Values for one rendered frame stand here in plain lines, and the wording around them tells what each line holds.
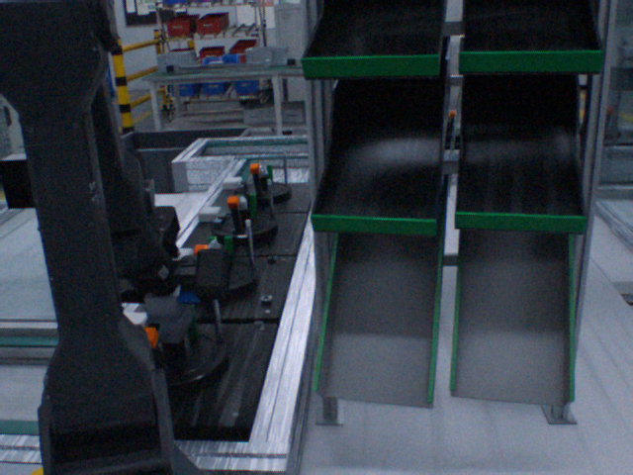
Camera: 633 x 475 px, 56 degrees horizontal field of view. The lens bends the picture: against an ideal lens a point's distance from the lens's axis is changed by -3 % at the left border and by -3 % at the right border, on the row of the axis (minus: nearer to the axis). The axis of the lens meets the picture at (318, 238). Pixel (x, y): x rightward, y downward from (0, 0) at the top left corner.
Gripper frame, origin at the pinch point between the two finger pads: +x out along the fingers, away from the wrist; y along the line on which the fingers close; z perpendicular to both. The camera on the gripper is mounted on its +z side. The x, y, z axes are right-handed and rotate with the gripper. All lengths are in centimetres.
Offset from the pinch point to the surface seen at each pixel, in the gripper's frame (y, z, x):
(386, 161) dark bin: -28.3, 11.3, -11.0
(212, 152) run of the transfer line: 29, 97, 105
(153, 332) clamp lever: -0.9, -7.2, -4.9
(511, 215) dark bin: -40.6, 1.0, -16.0
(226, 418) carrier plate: -9.1, -15.9, 0.8
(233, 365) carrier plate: -7.8, -7.5, 8.1
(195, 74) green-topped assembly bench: 131, 362, 349
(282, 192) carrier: -6, 47, 53
